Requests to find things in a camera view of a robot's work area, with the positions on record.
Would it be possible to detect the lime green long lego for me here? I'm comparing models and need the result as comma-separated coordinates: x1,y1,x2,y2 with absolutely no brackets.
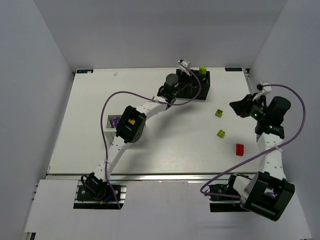
198,66,207,75

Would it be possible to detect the lime green lego brick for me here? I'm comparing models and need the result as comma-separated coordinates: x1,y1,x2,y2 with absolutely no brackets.
216,129,226,138

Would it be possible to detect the red lego brick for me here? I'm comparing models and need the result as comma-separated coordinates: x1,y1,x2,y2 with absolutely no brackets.
235,143,245,157

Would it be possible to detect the purple sloped lego brick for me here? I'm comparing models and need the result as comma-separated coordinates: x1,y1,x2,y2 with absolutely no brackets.
110,117,121,128

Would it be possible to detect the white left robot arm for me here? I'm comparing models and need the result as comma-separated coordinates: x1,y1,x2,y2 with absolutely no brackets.
94,69,210,183

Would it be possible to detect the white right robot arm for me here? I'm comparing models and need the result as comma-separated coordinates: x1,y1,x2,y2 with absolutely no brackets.
228,94,295,222

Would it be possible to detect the black double bin container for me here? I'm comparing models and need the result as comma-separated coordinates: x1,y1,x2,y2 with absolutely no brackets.
175,68,211,100

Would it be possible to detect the lime green small lego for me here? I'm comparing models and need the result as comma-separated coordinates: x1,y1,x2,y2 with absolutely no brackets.
215,109,223,118

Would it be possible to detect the white double bin container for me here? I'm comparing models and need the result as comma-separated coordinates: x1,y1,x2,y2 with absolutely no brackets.
103,114,146,145

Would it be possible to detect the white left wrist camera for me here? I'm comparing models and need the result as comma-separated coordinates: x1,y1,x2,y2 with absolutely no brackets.
178,59,191,76

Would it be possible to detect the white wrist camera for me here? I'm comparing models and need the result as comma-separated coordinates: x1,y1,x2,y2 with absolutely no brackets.
178,59,191,76
253,82,272,101

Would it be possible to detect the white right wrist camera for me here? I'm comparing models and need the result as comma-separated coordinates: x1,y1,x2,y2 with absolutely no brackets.
253,82,272,101

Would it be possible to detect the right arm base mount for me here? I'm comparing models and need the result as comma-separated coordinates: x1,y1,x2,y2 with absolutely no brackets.
207,173,256,213

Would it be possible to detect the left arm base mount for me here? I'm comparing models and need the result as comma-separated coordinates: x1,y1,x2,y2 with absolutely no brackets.
73,172,127,210

